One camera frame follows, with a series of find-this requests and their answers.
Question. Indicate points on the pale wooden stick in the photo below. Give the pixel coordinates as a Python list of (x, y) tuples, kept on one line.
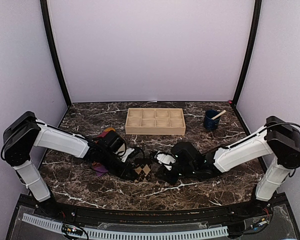
[(218, 115)]

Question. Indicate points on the purple maroon striped sock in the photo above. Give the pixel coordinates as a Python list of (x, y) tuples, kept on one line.
[(96, 166)]

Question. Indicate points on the white slotted cable duct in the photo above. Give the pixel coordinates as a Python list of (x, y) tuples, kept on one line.
[(109, 231)]

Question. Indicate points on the black frame post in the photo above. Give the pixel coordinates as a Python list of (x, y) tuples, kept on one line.
[(249, 51), (53, 52)]

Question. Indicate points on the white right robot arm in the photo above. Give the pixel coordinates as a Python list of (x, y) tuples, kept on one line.
[(277, 137)]

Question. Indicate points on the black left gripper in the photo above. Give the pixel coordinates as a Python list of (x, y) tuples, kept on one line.
[(127, 167)]

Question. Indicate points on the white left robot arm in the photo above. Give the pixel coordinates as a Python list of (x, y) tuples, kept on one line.
[(28, 133)]

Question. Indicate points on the black right frame post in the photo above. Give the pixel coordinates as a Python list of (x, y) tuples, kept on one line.
[(249, 51)]

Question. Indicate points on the wooden compartment tray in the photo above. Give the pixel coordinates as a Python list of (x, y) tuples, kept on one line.
[(155, 121)]

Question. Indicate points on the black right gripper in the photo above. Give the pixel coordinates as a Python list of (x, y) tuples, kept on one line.
[(171, 179)]

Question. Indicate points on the black front rail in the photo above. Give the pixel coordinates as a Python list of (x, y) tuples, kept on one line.
[(90, 216)]

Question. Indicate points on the brown beige argyle sock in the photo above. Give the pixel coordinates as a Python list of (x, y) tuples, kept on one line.
[(143, 168)]

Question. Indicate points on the blue enamel mug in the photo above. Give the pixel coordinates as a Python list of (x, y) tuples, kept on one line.
[(209, 123)]

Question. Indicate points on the black left frame post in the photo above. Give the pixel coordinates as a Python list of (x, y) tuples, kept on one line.
[(53, 52)]

